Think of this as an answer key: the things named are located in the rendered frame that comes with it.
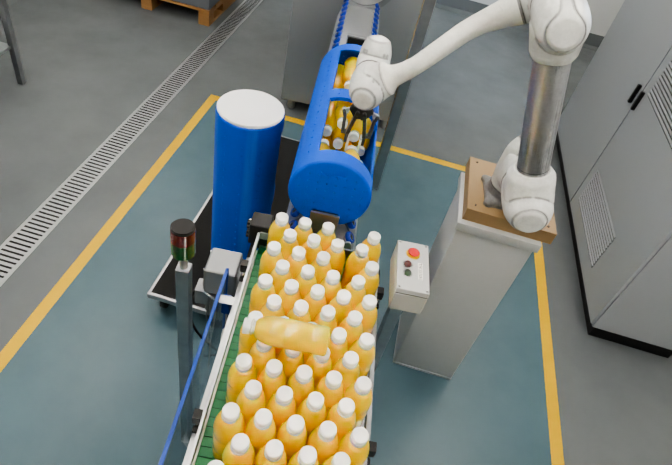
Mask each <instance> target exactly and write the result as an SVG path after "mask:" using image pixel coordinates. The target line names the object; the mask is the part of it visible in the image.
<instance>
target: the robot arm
mask: <svg viewBox="0 0 672 465"><path fill-rule="evenodd" d="M528 23H529V54H530V56H531V58H532V59H533V63H532V70H531V76H530V82H529V89H528V95H527V102H526V108H525V114H524V121H523V127H522V133H521V135H520V136H518V137H516V138H515V139H514V140H513V141H511V142H510V143H509V144H508V146H507V147H506V149H505V150H504V152H503V154H502V156H501V157H500V159H499V161H498V163H497V166H496V168H495V170H494V173H493V175H492V177H491V176H488V175H482V177H481V181H482V182H483V191H484V202H483V205H484V206H485V207H488V208H497V209H501V210H503V213H504V216H505V218H506V220H507V221H508V222H509V224H510V225H511V226H512V227H513V228H515V229H516V230H519V231H522V232H526V233H532V232H536V231H539V230H541V229H543V228H545V227H546V225H547V224H548V223H549V221H550V220H551V218H552V216H553V213H554V204H553V203H554V197H555V186H556V173H555V171H554V169H553V168H552V167H551V166H550V164H551V159H552V155H553V150H554V145H555V140H556V135H557V131H558V126H559V121H560V116H561V111H562V107H563V102H564V97H565V92H566V87H567V83H568V78H569V73H570V68H571V63H572V62H573V61H574V60H575V59H576V58H577V57H578V55H579V53H580V51H581V49H582V46H583V44H584V42H585V41H586V39H587V37H588V35H589V32H590V29H591V12H590V8H589V5H588V2H587V0H498V1H497V2H495V3H493V4H492V5H490V6H488V7H486V8H484V9H483V10H481V11H479V12H477V13H475V14H474V15H472V16H470V17H468V18H467V19H465V20H463V21H462V22H460V23H459V24H457V25H456V26H454V27H453V28H452V29H450V30H449V31H447V32H446V33H445V34H443V35H442V36H441V37H439V38H438V39H436V40H435V41H434V42H432V43H431V44H430V45H428V46H427V47H426V48H424V49H423V50H421V51H420V52H419V53H417V54H416V55H414V56H413V57H411V58H409V59H408V60H406V61H403V62H401V63H398V64H394V65H390V61H391V55H392V48H391V42H390V41H389V40H388V39H387V38H386V37H384V36H381V35H370V36H368V37H367V38H366V40H365V41H364V43H363V45H362V47H361V50H360V53H359V55H358V58H357V62H356V68H355V70H354V72H353V74H352V76H351V79H350V84H349V96H350V98H351V100H352V105H351V106H350V107H346V106H343V110H342V112H343V121H342V127H341V133H344V134H345V136H344V142H346V145H345V149H344V151H346V150H347V147H348V143H349V139H350V134H351V132H350V131H351V129H352V127H353V125H354V123H355V121H356V119H360V120H362V121H363V128H362V135H360V139H359V143H358V147H357V153H358V154H359V150H360V145H361V146H363V145H364V142H365V139H367V138H368V139H370V138H371V136H372V133H373V130H374V127H375V124H376V122H377V121H378V120H379V113H377V114H376V113H375V112H374V110H373V109H374V108H375V107H377V106H378V105H379V104H380V103H382V102H383V101H384V100H385V99H387V98H388V97H389V96H391V95H393V94H394V93H395V90H396V88H397V87H398V86H399V85H401V84H402V83H404V82H406V81H408V80H410V79H412V78H414V77H415V76H417V75H419V74H420V73H422V72H423V71H425V70H427V69H428V68H430V67H431V66H433V65H434V64H435V63H437V62H438V61H440V60H441V59H443V58H444V57H446V56H447V55H449V54H450V53H452V52H453V51H455V50H456V49H458V48H459V47H461V46H462V45H464V44H465V43H467V42H469V41H470V40H472V39H474V38H476V37H478V36H480V35H482V34H484V33H487V32H491V31H494V30H499V29H503V28H508V27H514V26H520V25H524V24H528ZM349 111H351V113H352V115H353V116H352V119H351V121H350V123H349V125H348V127H347V129H345V123H346V117H347V114H348V113H349ZM370 116H372V119H373V120H372V123H371V126H370V129H369V132H368V133H367V134H366V120H367V119H368V118H369V117H370Z"/></svg>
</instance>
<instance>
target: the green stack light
mask: <svg viewBox="0 0 672 465"><path fill-rule="evenodd" d="M170 244H171V255H172V257H173V258H175V259H176V260H179V261H187V260H190V259H191V258H193V257H194V256H195V253H196V241H195V243H194V244H193V245H192V246H190V247H188V248H178V247H175V246H174V245H173V244H172V243H171V241H170Z"/></svg>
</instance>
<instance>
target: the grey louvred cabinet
mask: <svg viewBox="0 0 672 465"><path fill-rule="evenodd" d="M556 142H557V148H558V154H559V160H560V167H561V173H562V179H563V185H564V191H565V197H566V203H567V209H568V216H569V222H570V228H571V234H572V240H573V246H574V252H575V258H576V265H577V271H578V277H579V283H580V289H581V295H582V301H583V307H584V314H585V320H586V326H587V332H588V335H591V336H595V337H598V338H601V339H605V340H608V341H611V342H615V343H618V344H622V345H625V346H628V347H632V348H635V349H639V350H642V351H645V352H649V353H652V354H656V355H659V356H662V357H666V358H669V357H670V356H671V355H672V0H625V1H624V2H623V4H622V6H621V8H620V10H619V11H618V13H617V15H616V17H615V19H614V20H613V22H612V24H611V26H610V28H609V29H608V31H607V33H606V35H605V37H604V38H603V40H602V42H601V44H600V46H599V47H598V49H597V51H596V53H595V55H594V56H593V58H592V60H591V62H590V64H589V65H588V67H587V69H586V71H585V73H584V75H583V76H582V78H581V80H580V82H579V84H578V85H577V87H576V89H575V91H574V93H573V94H572V96H571V98H570V100H569V102H568V103H567V105H566V107H565V109H564V111H563V112H562V114H561V116H560V121H559V126H558V131H557V135H556Z"/></svg>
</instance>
